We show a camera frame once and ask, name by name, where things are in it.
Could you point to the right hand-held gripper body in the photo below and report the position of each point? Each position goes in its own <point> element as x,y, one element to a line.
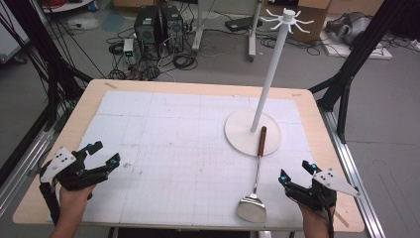
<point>333,181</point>

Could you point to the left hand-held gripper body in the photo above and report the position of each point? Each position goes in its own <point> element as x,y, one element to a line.
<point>61,162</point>

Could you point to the white hook rack stand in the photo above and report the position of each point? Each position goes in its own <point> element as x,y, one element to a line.
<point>252,139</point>

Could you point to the person's left hand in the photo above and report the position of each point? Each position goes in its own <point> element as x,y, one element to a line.
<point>74,200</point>

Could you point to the person's right hand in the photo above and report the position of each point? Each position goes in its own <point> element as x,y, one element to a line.
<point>313,218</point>

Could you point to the white grid mat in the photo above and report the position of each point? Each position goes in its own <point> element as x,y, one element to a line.
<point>185,158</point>

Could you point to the small grey power supply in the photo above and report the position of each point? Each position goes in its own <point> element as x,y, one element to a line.
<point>128,49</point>

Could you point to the white floor board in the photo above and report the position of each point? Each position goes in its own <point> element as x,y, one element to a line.
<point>363,53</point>

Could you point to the black computer tower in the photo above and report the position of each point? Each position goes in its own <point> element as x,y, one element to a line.
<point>172,28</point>
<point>147,26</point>

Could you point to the grey bag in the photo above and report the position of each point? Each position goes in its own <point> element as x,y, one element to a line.
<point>351,28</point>

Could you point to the white stand leg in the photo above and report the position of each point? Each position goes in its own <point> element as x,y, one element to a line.
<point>253,33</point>
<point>198,29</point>

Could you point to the cardboard box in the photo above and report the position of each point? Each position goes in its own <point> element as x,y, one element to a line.
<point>313,16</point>

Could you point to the flat black device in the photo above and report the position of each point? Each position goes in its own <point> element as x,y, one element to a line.
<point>241,23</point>

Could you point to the aluminium rail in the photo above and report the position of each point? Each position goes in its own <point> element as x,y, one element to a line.
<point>353,172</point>
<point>23,172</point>

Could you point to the black metal frame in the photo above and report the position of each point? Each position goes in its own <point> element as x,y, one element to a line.
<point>49,66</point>
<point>350,66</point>

